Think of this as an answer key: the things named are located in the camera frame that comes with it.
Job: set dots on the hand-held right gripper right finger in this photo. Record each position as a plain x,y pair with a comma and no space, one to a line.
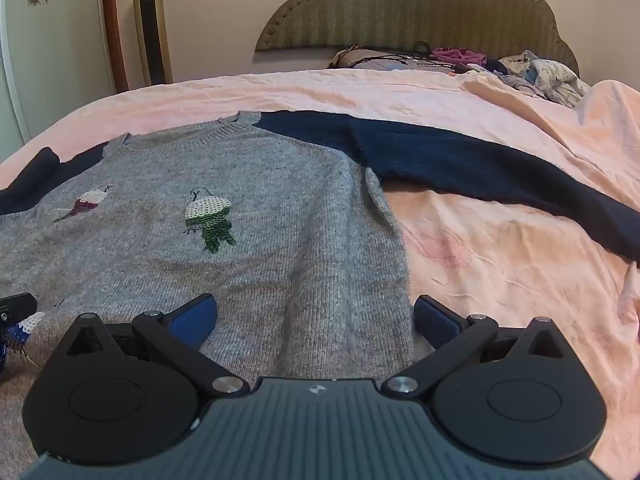
436,322

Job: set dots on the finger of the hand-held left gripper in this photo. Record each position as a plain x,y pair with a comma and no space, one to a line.
15,307

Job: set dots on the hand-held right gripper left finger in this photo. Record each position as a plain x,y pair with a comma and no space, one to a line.
192,321

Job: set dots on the grey sweater with navy sleeves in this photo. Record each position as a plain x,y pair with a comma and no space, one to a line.
280,240

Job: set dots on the pile of pale clothes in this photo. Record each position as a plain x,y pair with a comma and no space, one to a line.
550,77

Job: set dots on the pink bed blanket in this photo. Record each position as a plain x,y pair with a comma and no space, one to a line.
500,270

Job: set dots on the white wardrobe with flower stickers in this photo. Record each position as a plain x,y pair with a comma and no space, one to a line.
50,50

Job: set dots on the magenta cloth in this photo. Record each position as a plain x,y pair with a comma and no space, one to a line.
457,54

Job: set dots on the beige pillow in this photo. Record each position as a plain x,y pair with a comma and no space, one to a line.
350,56

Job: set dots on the gold tower fan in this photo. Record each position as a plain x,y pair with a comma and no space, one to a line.
150,20

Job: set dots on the olive padded headboard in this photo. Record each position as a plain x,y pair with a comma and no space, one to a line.
425,5

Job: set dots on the brown wooden frame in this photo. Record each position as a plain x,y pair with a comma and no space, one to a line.
114,35

